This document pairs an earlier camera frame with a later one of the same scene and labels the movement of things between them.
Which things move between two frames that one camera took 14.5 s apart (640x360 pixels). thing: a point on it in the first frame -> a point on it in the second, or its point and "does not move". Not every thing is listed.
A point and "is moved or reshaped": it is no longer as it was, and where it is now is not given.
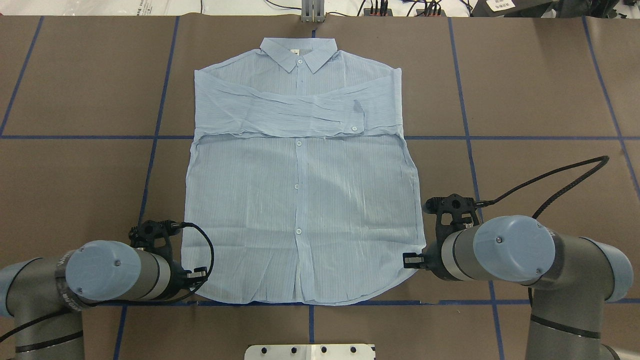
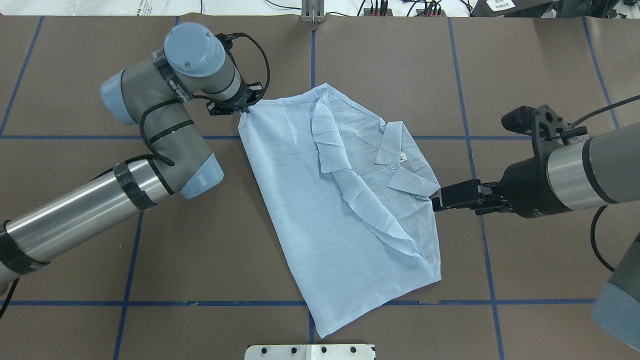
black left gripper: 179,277 -> 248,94
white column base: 310,352 does not move
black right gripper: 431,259 -> 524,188
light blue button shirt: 300,188 is moved or reshaped
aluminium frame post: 312,11 does not move
